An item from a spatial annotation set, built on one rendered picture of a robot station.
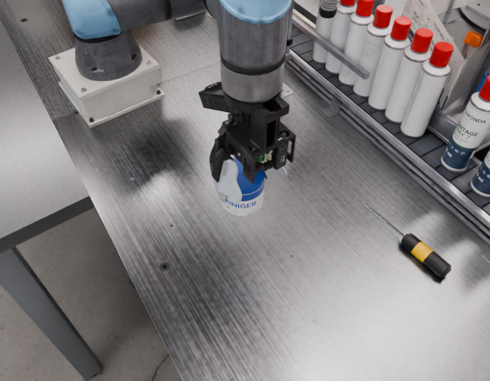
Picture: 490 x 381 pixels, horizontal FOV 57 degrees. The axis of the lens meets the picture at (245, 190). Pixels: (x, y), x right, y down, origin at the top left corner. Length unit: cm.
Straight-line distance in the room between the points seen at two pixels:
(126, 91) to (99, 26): 56
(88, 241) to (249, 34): 156
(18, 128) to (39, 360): 88
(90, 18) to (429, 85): 63
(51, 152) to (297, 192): 55
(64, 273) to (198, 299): 116
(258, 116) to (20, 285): 75
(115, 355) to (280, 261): 98
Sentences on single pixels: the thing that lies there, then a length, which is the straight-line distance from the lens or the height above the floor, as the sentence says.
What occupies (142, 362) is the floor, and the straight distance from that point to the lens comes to 166.
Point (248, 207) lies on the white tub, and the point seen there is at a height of 97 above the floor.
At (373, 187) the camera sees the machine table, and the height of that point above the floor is 83.
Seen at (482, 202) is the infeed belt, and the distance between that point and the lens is 95.
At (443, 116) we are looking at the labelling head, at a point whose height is 94.
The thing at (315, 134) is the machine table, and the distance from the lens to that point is 105.
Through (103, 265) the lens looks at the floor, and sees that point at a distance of 186.
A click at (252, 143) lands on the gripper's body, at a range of 58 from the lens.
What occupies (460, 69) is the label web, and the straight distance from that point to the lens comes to 95.
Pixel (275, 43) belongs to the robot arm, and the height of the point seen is 128.
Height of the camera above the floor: 154
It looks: 50 degrees down
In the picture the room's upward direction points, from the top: straight up
